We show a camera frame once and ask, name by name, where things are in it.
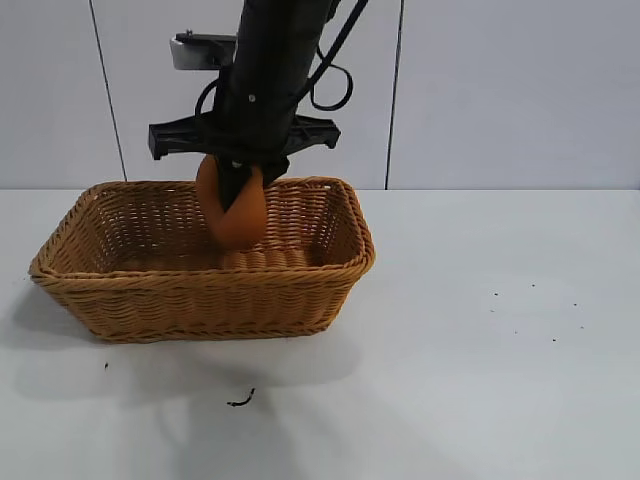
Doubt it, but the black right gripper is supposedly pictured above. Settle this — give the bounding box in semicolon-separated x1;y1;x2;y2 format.
147;112;342;217

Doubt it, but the soft orange citrus fruit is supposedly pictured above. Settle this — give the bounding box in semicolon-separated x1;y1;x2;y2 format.
195;154;266;250

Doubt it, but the woven tan wicker basket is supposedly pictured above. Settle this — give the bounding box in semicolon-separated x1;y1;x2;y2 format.
28;175;377;344

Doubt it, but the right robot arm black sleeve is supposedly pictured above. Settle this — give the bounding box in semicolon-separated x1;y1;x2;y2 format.
202;0;335;169

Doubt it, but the black short camera cable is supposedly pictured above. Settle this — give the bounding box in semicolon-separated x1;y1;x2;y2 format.
192;79;222;129

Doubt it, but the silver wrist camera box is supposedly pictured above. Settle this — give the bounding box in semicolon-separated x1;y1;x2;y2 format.
169;30;237;72

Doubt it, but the black looped cable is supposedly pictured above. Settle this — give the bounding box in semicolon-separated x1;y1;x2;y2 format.
297;0;372;112

